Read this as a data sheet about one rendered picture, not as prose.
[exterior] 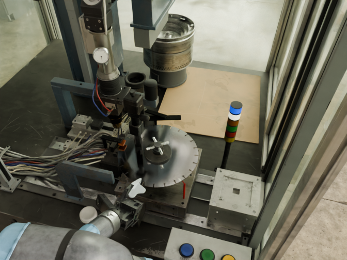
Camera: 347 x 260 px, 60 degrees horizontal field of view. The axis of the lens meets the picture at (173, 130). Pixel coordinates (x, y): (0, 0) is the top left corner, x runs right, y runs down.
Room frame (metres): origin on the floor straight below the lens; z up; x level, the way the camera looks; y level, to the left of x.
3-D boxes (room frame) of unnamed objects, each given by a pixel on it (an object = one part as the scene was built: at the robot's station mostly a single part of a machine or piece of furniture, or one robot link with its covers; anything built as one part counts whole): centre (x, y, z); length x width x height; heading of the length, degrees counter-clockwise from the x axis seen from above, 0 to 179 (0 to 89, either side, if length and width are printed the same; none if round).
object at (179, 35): (1.59, 0.04, 0.93); 0.31 x 0.31 x 0.36
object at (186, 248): (0.42, -0.05, 0.90); 0.04 x 0.04 x 0.02
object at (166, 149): (0.79, 0.06, 0.96); 0.11 x 0.11 x 0.03
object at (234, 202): (0.65, -0.25, 0.82); 0.18 x 0.18 x 0.15; 75
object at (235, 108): (0.86, -0.24, 1.14); 0.05 x 0.04 x 0.03; 165
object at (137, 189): (0.62, 0.13, 0.96); 0.09 x 0.06 x 0.03; 154
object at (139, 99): (0.79, 0.14, 1.17); 0.06 x 0.05 x 0.20; 66
